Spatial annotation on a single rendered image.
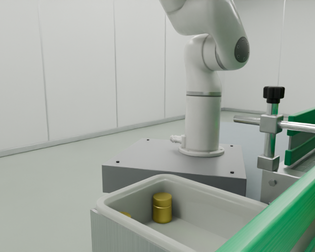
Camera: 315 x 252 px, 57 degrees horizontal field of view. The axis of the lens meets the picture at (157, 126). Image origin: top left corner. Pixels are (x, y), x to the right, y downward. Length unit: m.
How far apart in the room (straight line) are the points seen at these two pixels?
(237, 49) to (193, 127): 0.22
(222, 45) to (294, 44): 6.06
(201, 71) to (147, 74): 4.41
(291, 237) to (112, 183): 0.54
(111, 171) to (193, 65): 0.34
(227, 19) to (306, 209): 0.53
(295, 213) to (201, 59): 0.60
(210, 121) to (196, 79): 0.11
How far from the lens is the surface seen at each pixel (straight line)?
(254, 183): 0.79
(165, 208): 0.52
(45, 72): 4.05
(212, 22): 0.66
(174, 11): 0.72
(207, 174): 0.63
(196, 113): 0.76
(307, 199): 0.21
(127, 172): 0.67
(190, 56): 0.77
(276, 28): 6.89
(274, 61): 6.84
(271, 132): 0.46
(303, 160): 0.56
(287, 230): 0.18
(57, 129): 4.19
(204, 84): 0.75
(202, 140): 0.77
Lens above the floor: 1.04
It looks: 11 degrees down
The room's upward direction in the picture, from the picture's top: straight up
